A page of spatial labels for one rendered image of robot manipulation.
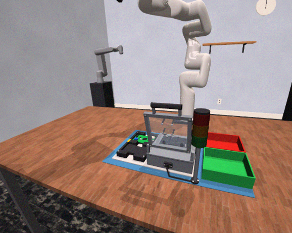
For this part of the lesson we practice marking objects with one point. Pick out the green bin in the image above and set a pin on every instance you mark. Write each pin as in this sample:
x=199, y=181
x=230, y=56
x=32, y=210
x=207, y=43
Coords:
x=227, y=167

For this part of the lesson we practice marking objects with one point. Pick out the red bin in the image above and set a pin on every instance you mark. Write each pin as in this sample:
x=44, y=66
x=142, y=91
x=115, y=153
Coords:
x=225, y=142

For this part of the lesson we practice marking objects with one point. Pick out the green circuit board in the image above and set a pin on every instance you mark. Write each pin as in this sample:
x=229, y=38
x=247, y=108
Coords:
x=141, y=138

